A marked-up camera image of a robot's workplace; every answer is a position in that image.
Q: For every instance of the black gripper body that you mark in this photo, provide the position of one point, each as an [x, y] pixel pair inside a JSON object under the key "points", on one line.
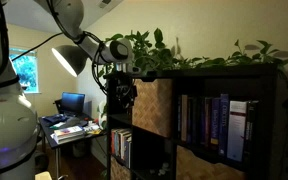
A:
{"points": [[125, 85]]}

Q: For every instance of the woven bamboo storage box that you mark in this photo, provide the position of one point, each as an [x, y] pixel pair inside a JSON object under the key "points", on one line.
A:
{"points": [[152, 106], [117, 173], [197, 168]]}

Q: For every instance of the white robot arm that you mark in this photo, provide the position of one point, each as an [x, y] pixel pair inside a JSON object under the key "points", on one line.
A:
{"points": [[7, 126]]}

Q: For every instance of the small colourful box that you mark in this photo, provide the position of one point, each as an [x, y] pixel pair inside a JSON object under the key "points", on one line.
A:
{"points": [[91, 127]]}

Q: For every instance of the red book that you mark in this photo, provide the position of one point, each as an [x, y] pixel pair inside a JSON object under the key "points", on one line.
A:
{"points": [[112, 141]]}

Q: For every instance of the blue book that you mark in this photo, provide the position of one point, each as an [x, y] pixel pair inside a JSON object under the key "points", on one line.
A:
{"points": [[116, 143], [129, 151]]}

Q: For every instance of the dark book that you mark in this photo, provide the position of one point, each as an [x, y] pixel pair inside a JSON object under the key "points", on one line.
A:
{"points": [[200, 121], [191, 120], [125, 148]]}

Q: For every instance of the black laptop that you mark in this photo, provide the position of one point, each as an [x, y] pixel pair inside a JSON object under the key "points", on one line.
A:
{"points": [[72, 103]]}

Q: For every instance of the tan book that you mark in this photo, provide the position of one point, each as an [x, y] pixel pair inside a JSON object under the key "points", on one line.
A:
{"points": [[184, 116]]}

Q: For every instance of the green pothos plant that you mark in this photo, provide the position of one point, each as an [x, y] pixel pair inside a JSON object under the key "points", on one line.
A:
{"points": [[158, 35]]}

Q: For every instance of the colourful cover book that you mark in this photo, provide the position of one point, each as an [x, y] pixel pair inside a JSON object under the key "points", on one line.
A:
{"points": [[69, 131]]}

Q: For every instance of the grey desk lamp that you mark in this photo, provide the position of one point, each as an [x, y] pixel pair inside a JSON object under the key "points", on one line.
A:
{"points": [[72, 56]]}

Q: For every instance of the thick white book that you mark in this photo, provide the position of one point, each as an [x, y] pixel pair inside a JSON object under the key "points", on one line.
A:
{"points": [[69, 139]]}

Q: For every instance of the dark blue cloth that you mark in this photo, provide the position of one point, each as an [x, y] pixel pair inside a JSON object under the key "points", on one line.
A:
{"points": [[55, 118]]}

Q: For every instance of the white pebble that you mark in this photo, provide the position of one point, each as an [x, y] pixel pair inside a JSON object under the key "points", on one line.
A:
{"points": [[162, 171], [165, 165]]}

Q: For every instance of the dark desk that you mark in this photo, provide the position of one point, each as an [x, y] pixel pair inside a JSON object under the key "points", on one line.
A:
{"points": [[49, 137]]}

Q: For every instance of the reddish brown book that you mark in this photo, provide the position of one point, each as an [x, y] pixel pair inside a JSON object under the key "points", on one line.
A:
{"points": [[207, 123]]}

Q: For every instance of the ceiling air vent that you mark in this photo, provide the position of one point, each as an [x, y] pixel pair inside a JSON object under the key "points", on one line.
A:
{"points": [[105, 3]]}

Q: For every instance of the blue Modern Digital textbook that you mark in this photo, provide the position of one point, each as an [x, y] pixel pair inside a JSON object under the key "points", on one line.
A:
{"points": [[215, 123]]}

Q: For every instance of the blue Circuits textbook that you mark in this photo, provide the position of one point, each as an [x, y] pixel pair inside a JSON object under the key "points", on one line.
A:
{"points": [[223, 126]]}

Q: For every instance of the white framed window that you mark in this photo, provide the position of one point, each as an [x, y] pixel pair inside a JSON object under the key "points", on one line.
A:
{"points": [[25, 71]]}

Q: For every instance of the cream block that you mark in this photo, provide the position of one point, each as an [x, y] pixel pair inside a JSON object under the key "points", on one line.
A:
{"points": [[44, 176]]}

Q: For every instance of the white book maroon band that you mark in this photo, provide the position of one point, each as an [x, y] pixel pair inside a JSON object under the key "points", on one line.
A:
{"points": [[236, 133]]}

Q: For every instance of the black book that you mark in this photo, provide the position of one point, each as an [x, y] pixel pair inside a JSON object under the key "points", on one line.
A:
{"points": [[250, 133]]}

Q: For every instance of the black cube bookshelf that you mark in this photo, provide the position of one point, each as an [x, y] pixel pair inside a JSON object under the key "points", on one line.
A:
{"points": [[270, 116]]}

